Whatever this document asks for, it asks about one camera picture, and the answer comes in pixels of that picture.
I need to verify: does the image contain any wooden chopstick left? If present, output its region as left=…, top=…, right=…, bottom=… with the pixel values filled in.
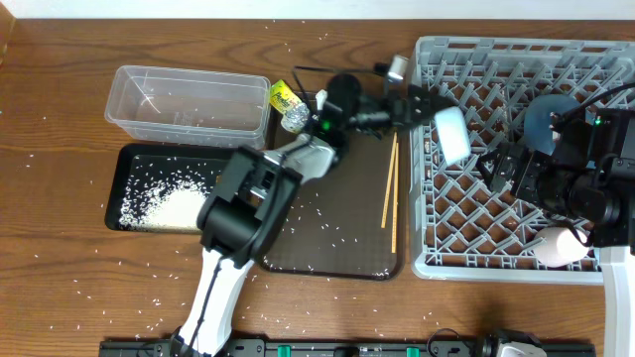
left=381, top=132, right=398, bottom=229

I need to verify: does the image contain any pink cup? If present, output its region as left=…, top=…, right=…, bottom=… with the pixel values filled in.
left=533, top=227, right=589, bottom=268

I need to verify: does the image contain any yellow green snack wrapper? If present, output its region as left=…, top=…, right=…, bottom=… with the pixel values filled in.
left=270, top=80, right=310, bottom=134

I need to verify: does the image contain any crumpled white tissue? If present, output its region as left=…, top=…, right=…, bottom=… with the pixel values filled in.
left=316, top=89, right=327, bottom=111

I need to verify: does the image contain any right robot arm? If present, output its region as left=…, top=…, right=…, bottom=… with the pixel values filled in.
left=476, top=109, right=634, bottom=356

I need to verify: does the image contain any white rice pile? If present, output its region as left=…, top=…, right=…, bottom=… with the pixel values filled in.
left=115, top=155, right=225, bottom=233

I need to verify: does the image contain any black plastic tray bin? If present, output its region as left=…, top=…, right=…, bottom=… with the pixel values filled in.
left=105, top=144, right=233, bottom=231

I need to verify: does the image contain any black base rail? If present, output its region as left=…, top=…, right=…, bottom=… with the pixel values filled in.
left=98, top=338, right=596, bottom=357

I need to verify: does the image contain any brown serving tray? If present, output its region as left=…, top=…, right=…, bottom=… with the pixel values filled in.
left=259, top=132, right=405, bottom=282

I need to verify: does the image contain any wooden chopstick right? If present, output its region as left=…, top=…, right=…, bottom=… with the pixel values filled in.
left=391, top=143, right=399, bottom=254

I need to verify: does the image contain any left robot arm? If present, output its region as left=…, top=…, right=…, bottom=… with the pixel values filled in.
left=170, top=73, right=463, bottom=356

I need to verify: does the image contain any dark blue plate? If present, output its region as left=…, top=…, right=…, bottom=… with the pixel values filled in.
left=524, top=94, right=582, bottom=162

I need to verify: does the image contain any clear plastic container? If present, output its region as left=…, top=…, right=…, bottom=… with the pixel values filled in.
left=104, top=65, right=271, bottom=150

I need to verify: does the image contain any grey dishwasher rack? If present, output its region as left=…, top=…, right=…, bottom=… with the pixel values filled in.
left=409, top=36, right=634, bottom=285

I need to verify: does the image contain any wooden chopstick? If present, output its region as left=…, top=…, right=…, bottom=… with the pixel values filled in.
left=381, top=132, right=398, bottom=229
left=391, top=143, right=399, bottom=254

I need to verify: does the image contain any light blue rice bowl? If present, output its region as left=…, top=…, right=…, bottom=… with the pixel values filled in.
left=434, top=107, right=470, bottom=166

